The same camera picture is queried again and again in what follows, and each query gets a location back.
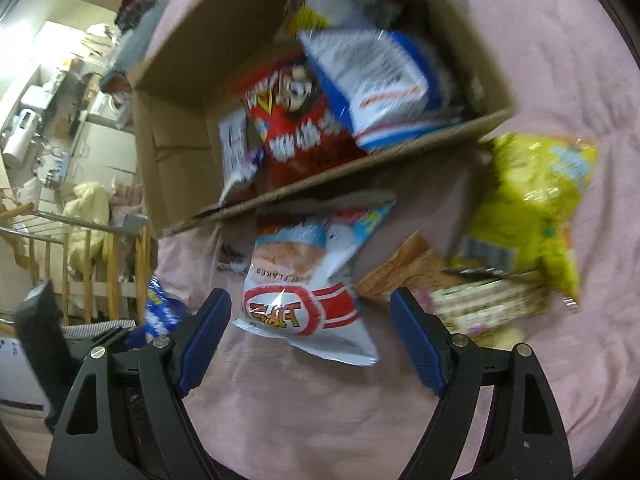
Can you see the pale yellow duvet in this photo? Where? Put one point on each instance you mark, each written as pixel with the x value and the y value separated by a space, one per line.
pixel 90 205

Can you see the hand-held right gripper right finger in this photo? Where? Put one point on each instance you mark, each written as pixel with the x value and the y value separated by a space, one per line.
pixel 417 345

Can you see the beige biscuit packet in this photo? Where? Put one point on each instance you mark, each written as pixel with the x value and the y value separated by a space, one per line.
pixel 480 302

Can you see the blue white snack packet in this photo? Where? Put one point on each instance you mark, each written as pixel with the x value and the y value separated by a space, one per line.
pixel 380 85

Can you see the yellow snack packet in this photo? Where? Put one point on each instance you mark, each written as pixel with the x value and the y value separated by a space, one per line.
pixel 525 210

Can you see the red cartoon snack packet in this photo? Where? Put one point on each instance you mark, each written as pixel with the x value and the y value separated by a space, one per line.
pixel 300 135

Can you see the white red-striped snack packet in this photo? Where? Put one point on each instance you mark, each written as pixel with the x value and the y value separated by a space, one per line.
pixel 300 280

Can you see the small white snack packet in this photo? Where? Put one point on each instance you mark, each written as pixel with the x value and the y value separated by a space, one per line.
pixel 234 142

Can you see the small blue snack packet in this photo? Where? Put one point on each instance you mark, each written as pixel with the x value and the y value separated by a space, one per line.
pixel 160 310

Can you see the pile of clothes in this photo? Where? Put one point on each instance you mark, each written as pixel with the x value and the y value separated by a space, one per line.
pixel 140 0

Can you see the white base cabinet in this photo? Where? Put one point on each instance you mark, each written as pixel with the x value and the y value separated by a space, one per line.
pixel 105 145

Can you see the orange brown snack packet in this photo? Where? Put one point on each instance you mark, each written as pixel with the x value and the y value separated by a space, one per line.
pixel 400 270

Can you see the wooden railing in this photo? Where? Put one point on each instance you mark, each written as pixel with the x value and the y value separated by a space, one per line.
pixel 75 255

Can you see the white water heater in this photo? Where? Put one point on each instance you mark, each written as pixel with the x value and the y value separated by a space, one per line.
pixel 22 132

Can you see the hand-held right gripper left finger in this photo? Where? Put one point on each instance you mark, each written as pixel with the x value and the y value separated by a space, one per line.
pixel 205 340

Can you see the small dark snack packet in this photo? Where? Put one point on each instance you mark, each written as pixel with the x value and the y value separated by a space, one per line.
pixel 230 262

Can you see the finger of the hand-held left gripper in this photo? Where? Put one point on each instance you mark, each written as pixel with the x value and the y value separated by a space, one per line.
pixel 100 335

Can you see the brown cardboard box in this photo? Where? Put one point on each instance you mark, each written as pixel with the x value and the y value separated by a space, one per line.
pixel 175 135

